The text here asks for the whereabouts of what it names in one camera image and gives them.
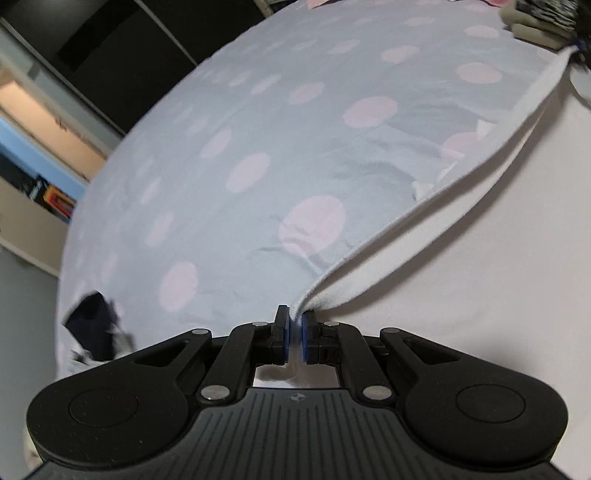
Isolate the tan cloth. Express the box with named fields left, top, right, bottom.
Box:
left=501, top=7, right=571, bottom=50

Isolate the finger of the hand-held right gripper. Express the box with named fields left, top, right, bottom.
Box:
left=568, top=39, right=591, bottom=75

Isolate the black wardrobe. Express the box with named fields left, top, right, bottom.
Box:
left=0, top=0, right=269, bottom=136

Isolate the dark striped knit garment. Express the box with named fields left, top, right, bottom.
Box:
left=514, top=0, right=583, bottom=32

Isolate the navy cloth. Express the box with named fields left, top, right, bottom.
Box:
left=64, top=290, right=136, bottom=366

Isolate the polka dot bed sheet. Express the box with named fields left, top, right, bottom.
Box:
left=53, top=0, right=579, bottom=376

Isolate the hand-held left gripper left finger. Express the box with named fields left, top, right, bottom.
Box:
left=134, top=305, right=295, bottom=406

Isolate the beige hallway door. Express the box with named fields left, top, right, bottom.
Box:
left=0, top=79, right=108, bottom=181

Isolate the grey door frame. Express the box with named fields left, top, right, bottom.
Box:
left=0, top=21, right=126, bottom=151

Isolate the white sweatshirt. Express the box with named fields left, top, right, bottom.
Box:
left=254, top=48, right=591, bottom=480

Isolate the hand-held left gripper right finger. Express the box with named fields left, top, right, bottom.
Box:
left=300, top=310, right=460, bottom=406

